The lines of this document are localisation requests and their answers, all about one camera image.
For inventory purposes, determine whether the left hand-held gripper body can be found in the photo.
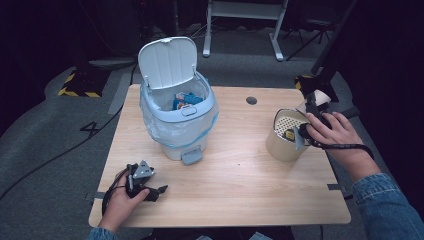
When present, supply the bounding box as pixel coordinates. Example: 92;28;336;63
124;160;156;200

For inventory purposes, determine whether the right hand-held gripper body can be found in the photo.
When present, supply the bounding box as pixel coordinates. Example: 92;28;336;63
293;101;333;151

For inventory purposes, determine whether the beige strainer container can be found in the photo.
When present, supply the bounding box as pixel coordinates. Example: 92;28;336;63
265;108;314;163

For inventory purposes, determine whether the blue and orange snack packet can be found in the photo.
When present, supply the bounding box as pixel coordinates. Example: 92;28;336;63
172;92;205;111

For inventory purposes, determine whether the light blue pedal trash bin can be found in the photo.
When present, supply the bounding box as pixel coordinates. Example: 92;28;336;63
137;36;220;166

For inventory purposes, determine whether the person's left hand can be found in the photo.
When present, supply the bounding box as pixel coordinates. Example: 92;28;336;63
99;174;151;233

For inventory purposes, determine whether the person's right hand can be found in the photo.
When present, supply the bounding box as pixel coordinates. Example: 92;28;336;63
305;111;365;158

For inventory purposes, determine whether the clear plastic bin liner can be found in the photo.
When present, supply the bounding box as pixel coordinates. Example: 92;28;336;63
139;79;220;150

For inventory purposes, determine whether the black stand pole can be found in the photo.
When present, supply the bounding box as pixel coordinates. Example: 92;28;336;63
309;0;359;76

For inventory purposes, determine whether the black tripod stand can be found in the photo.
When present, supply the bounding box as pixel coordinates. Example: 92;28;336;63
284;14;334;63

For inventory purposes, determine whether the grey floor tape strip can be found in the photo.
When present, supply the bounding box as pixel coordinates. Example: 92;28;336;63
107;72;133;115

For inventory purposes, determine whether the person's blue jeans leg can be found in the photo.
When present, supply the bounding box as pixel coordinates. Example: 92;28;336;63
248;231;272;240

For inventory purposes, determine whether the yellow black striped base plate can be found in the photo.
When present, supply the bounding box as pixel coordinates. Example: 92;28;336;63
57;68;111;99
294;73;340;103

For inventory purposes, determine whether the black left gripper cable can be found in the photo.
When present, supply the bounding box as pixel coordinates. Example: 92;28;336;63
101;164;132;215

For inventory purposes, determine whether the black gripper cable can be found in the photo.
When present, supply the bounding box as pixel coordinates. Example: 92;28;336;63
101;164;132;215
298;123;376;162

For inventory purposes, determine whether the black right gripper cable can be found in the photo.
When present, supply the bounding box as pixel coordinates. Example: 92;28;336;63
298;123;376;162

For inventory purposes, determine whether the black floor cable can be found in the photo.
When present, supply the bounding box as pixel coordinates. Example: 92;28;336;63
0;49;151;201

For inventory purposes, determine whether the white desk frame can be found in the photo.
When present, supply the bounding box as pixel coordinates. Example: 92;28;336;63
202;0;290;62

